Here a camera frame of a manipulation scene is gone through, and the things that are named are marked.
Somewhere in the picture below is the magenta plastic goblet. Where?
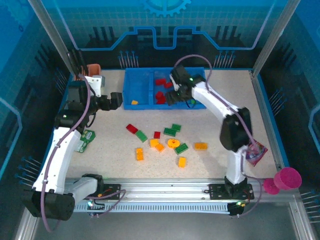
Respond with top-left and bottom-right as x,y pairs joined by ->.
263,166 -> 303,196

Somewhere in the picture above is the small circuit board with LEDs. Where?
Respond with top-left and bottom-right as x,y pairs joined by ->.
228,199 -> 248,218
86,197 -> 106,217

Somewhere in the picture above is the white slotted cable duct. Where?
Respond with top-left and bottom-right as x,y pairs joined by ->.
73,201 -> 232,214

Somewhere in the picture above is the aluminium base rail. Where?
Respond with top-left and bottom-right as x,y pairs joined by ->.
63,177 -> 253,204

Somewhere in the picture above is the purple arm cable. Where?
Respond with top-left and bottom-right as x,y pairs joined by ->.
173,54 -> 266,218
39,72 -> 127,233

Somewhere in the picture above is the black stick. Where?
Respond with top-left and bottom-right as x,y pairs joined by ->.
66,50 -> 80,81
74,49 -> 87,76

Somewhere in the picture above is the aluminium frame post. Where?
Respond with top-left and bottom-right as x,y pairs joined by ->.
27,0 -> 78,76
251,0 -> 301,73

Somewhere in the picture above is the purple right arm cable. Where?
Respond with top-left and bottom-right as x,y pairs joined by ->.
173,54 -> 266,218

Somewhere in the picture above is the round yellow lego piece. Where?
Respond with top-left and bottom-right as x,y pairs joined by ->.
167,138 -> 181,150

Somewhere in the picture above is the purple pink snack packet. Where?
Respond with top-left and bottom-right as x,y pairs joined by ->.
244,140 -> 269,168

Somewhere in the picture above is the long red lego brick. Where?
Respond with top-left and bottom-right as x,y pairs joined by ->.
125,123 -> 139,135

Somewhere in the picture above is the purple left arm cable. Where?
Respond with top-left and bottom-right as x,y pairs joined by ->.
39,72 -> 127,233

